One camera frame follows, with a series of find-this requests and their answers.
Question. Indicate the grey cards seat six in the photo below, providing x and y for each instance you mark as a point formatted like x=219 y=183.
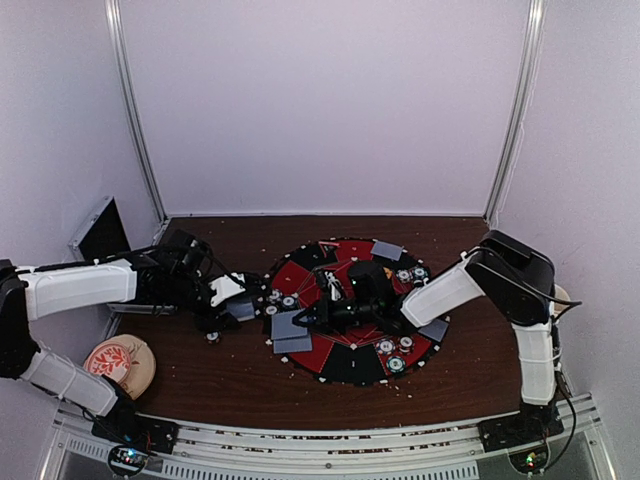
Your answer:
x=386 y=250

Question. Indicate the left aluminium frame post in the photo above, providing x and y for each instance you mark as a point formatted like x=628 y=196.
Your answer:
x=117 y=36

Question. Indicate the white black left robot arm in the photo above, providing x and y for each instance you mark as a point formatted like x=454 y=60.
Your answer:
x=182 y=272

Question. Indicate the grey playing card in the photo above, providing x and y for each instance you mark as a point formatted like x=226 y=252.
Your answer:
x=283 y=328

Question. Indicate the brown red chip stack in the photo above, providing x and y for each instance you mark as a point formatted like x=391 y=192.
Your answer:
x=213 y=337

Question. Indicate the brown white poker chip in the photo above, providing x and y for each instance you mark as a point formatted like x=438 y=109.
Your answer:
x=406 y=345

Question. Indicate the white grey poker chip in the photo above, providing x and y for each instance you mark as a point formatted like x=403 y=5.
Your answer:
x=275 y=296

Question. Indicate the grey cards seat two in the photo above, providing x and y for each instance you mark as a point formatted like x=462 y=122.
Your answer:
x=293 y=345

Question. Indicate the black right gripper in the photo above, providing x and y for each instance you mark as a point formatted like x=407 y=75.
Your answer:
x=323 y=314

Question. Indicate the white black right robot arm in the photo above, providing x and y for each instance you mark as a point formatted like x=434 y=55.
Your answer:
x=517 y=279

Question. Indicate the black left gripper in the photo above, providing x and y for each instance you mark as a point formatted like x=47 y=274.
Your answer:
x=215 y=321

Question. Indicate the beige ceramic mug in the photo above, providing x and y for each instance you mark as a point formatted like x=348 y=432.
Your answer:
x=561 y=303

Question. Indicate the round red black poker mat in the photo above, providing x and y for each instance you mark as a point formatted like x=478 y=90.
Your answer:
x=344 y=356

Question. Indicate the green blue poker chip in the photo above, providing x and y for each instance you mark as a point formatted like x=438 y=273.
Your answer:
x=395 y=364

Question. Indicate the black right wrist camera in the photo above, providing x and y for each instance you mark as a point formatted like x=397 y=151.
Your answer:
x=369 y=281

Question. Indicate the blue orange poker chip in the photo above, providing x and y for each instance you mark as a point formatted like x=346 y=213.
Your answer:
x=385 y=347

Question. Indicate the grey cards seat nine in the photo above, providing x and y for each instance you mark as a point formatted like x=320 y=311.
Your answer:
x=436 y=330

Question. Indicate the grey card deck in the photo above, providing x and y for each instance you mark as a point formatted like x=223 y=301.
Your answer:
x=242 y=310

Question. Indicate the right aluminium frame post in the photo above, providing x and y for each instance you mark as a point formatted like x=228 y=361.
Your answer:
x=522 y=97

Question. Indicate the aluminium poker case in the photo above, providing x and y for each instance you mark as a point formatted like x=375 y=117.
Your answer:
x=101 y=234

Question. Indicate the aluminium frame post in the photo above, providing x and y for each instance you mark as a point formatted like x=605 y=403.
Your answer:
x=522 y=97
x=117 y=36

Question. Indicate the beige red patterned bowl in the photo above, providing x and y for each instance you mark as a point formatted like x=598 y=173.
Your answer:
x=125 y=359

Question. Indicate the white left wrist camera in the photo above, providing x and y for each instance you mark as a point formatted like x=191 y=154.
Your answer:
x=226 y=287

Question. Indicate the aluminium front rail base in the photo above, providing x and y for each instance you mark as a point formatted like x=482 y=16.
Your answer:
x=453 y=450

